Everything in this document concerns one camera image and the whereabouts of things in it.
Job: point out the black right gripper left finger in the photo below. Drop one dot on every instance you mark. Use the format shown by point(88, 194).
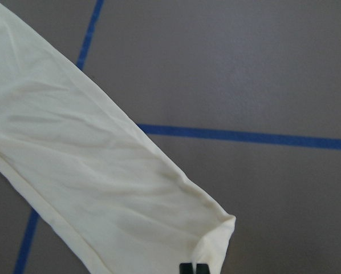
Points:
point(185, 269)

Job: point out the brown table cover mat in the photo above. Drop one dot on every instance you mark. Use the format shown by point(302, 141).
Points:
point(244, 96)

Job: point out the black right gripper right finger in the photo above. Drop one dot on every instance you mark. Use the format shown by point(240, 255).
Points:
point(202, 269)

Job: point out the cream long-sleeve printed shirt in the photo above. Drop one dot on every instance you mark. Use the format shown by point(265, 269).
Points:
point(107, 190)

